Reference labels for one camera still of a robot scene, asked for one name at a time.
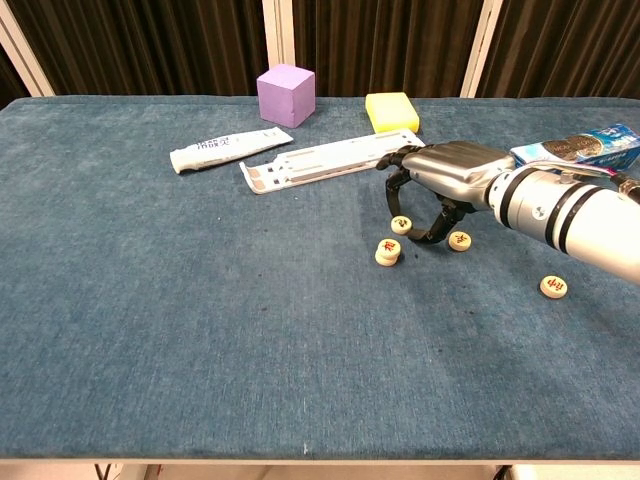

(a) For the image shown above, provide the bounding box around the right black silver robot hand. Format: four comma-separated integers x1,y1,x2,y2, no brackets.
377,141,516,245

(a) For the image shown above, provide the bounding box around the yellow sponge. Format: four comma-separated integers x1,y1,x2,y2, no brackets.
364,91,421,135

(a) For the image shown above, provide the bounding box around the blue cookie pack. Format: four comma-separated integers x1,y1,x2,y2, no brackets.
509,123,640,169

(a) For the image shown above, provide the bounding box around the white plastic folding stand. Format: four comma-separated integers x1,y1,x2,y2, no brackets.
238,128,428,196

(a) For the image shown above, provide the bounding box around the black pleated curtain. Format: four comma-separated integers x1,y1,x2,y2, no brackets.
7,0,271,96
0,47,29,107
291,0,486,99
477,0,640,100

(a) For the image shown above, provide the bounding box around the purple foam cube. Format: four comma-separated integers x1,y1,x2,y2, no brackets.
256,63,317,130

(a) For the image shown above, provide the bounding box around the white toothpaste tube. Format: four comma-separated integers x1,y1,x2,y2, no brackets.
169,127,295,176

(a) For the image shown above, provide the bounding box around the blue table cloth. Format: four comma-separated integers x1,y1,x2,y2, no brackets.
0,94,640,460

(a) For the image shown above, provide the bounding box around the white frame post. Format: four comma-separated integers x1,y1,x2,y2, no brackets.
0,9,55,98
261,0,295,96
459,0,507,99

